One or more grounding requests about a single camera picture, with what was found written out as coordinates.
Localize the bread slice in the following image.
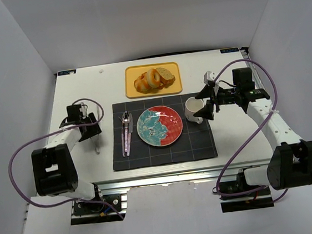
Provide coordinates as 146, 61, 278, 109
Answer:
155, 67, 175, 86
152, 79, 168, 89

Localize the bread slice front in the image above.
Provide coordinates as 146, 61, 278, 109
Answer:
152, 79, 168, 89

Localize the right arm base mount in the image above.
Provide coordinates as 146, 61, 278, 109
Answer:
220, 187, 274, 213

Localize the yellow tray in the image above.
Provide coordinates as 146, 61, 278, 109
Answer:
125, 62, 183, 98

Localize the striped orange bun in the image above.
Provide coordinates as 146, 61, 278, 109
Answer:
134, 72, 151, 93

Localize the pink handled knife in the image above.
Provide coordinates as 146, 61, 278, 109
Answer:
126, 112, 133, 156

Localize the pink handled spoon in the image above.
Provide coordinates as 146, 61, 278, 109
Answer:
124, 118, 128, 155

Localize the right blue corner label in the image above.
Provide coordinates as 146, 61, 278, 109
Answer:
219, 47, 240, 54

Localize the white mug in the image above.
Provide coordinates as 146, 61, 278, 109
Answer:
184, 97, 204, 124

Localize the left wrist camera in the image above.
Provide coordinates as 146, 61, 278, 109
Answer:
80, 102, 88, 119

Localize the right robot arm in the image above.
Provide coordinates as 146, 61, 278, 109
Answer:
195, 67, 312, 198

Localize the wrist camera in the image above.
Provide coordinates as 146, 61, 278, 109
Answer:
203, 71, 219, 89
80, 102, 88, 119

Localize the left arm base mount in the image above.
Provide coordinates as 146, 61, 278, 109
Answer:
71, 193, 126, 226

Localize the orange bagel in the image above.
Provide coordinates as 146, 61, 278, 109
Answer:
146, 68, 160, 87

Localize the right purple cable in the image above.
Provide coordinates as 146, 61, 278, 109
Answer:
198, 56, 290, 210

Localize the red and teal plate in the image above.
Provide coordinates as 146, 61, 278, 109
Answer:
136, 106, 183, 147

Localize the bread slice back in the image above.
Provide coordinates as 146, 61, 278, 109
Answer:
155, 67, 175, 86

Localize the blue corner label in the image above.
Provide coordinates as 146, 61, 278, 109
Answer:
219, 47, 240, 54
57, 69, 77, 76

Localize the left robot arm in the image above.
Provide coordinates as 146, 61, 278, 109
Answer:
31, 103, 101, 201

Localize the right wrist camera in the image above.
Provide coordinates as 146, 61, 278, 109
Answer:
203, 71, 219, 89

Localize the left blue corner label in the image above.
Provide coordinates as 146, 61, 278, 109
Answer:
57, 69, 77, 76

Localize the dark checked placemat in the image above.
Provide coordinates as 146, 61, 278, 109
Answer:
112, 93, 218, 172

